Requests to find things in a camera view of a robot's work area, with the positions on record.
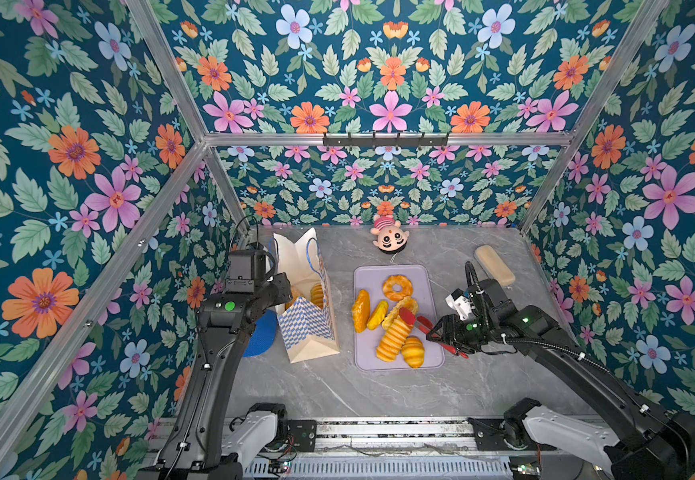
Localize red silicone tongs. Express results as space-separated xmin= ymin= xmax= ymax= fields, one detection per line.
xmin=399 ymin=308 xmax=469 ymax=359

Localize checkered paper bag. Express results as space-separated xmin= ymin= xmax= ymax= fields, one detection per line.
xmin=271 ymin=228 xmax=340 ymax=364

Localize ridged long bread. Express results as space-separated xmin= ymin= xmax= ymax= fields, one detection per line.
xmin=309 ymin=283 xmax=324 ymax=309
xmin=375 ymin=318 xmax=413 ymax=363

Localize round orange bread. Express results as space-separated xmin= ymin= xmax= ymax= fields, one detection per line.
xmin=284 ymin=287 xmax=303 ymax=310

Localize ridged long bread top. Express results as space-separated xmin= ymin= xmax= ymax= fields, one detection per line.
xmin=309 ymin=283 xmax=324 ymax=309

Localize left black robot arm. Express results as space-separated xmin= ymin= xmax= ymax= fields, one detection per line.
xmin=136 ymin=273 xmax=291 ymax=479

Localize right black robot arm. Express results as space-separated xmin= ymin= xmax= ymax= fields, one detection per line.
xmin=427 ymin=298 xmax=695 ymax=479

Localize small croissant bread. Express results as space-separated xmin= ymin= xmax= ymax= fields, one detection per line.
xmin=401 ymin=335 xmax=425 ymax=369

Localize square toast bread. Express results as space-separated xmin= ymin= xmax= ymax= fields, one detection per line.
xmin=381 ymin=296 xmax=419 ymax=330

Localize oval orange bread left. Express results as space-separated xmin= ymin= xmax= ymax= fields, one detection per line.
xmin=351 ymin=289 xmax=371 ymax=333

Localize yellow oval bread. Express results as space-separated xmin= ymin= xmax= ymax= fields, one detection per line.
xmin=367 ymin=300 xmax=389 ymax=330

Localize beige sponge block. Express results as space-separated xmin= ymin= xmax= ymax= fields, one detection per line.
xmin=475 ymin=245 xmax=517 ymax=287

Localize lavender tray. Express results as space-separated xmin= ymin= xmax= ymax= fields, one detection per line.
xmin=353 ymin=265 xmax=445 ymax=372

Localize cartoon face plush toy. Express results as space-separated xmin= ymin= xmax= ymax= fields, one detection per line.
xmin=371 ymin=214 xmax=409 ymax=254

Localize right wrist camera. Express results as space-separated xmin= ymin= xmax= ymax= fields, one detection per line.
xmin=445 ymin=289 xmax=477 ymax=322

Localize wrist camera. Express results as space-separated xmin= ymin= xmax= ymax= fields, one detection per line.
xmin=445 ymin=289 xmax=477 ymax=322
xmin=224 ymin=248 xmax=276 ymax=294

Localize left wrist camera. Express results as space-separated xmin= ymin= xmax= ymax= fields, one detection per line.
xmin=224 ymin=248 xmax=276 ymax=294

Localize ring donut bread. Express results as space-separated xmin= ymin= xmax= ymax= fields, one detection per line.
xmin=383 ymin=275 xmax=415 ymax=302

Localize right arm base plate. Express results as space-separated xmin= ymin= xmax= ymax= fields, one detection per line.
xmin=467 ymin=417 xmax=557 ymax=452

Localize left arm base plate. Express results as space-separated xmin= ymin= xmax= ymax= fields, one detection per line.
xmin=261 ymin=420 xmax=318 ymax=455

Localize black hook rail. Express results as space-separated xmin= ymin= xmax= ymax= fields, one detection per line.
xmin=321 ymin=132 xmax=449 ymax=149

